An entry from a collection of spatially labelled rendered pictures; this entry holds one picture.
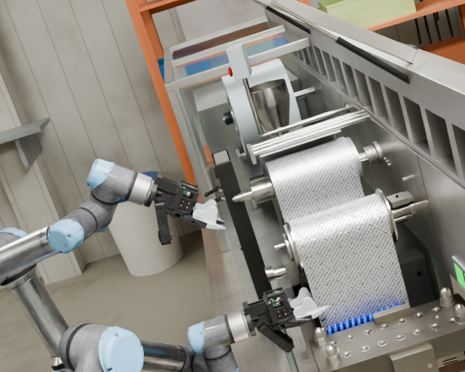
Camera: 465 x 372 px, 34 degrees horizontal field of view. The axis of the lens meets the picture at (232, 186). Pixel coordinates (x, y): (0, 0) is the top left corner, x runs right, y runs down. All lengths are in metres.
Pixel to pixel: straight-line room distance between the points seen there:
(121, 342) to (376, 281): 0.68
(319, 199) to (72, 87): 3.81
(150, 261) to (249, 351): 3.18
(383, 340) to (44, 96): 4.27
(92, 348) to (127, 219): 3.60
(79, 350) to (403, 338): 0.76
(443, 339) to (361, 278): 0.26
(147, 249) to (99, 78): 1.32
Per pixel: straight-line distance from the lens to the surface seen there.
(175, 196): 1.87
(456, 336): 1.87
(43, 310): 2.22
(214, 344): 1.93
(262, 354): 2.22
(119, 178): 1.85
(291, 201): 2.09
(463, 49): 4.91
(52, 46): 5.69
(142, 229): 5.27
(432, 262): 2.01
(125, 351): 1.67
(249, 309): 1.92
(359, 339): 1.91
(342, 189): 2.11
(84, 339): 1.71
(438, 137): 1.65
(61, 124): 5.79
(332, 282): 1.94
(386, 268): 1.96
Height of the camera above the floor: 2.02
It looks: 18 degrees down
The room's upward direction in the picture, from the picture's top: 18 degrees counter-clockwise
